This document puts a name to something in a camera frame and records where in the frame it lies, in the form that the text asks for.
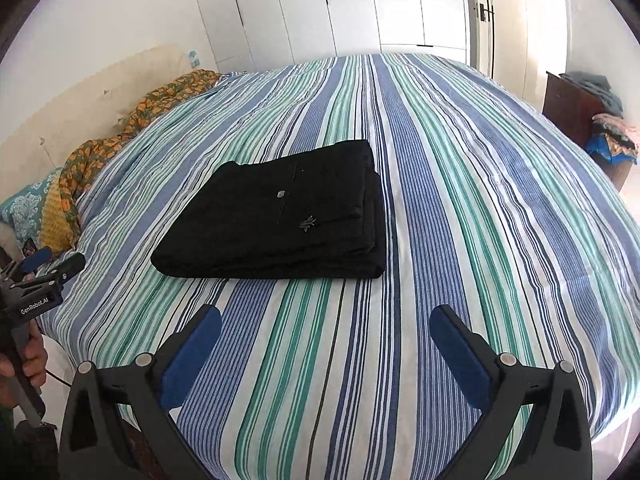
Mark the orange floral blanket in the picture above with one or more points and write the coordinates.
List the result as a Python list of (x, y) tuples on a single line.
[(150, 105)]

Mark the teal patterned pillow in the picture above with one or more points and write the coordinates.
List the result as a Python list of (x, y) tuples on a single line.
[(27, 205)]

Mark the pile of colourful clothes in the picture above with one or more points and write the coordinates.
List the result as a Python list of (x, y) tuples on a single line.
[(614, 129)]

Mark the white door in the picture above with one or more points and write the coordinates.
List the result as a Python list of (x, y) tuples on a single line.
[(485, 10)]

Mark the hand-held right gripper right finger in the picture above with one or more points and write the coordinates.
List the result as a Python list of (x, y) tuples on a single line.
[(460, 355)]

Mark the yellow patterned pillow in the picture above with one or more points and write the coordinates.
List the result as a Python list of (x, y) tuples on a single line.
[(56, 220)]

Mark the white wardrobe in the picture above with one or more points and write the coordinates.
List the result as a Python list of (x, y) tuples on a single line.
[(350, 5)]

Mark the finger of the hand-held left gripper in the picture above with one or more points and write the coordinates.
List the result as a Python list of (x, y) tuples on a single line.
[(37, 256), (70, 265)]

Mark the brown wooden cabinet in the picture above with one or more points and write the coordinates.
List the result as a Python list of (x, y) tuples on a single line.
[(567, 105)]

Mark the person's left hand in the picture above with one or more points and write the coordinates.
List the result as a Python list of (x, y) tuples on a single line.
[(34, 360)]

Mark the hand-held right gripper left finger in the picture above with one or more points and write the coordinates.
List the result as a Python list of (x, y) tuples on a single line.
[(192, 355)]

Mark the small wall sticker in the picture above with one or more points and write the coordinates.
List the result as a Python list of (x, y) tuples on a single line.
[(191, 57)]

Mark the black pants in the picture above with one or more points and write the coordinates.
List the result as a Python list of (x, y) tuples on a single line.
[(280, 215)]

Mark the striped bed sheet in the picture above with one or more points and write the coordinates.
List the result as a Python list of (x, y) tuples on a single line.
[(450, 210)]

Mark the grey-teal cloth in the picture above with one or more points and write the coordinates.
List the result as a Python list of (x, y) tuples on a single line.
[(595, 89)]

